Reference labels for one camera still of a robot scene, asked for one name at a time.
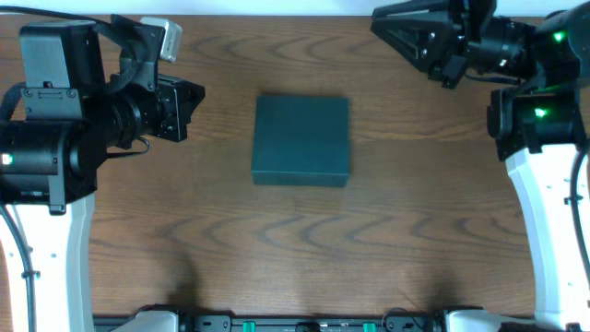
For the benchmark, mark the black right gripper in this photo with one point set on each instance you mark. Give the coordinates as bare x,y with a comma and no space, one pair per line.
450,42

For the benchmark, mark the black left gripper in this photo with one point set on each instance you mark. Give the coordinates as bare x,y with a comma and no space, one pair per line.
171,109

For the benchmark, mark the black gift box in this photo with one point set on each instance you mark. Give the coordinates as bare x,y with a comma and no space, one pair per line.
301,140

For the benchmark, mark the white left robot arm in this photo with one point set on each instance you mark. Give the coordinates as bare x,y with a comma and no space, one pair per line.
91,90

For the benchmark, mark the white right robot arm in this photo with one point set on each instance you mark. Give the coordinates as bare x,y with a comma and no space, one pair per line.
535,120

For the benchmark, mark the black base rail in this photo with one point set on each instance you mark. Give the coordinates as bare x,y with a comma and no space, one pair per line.
295,323

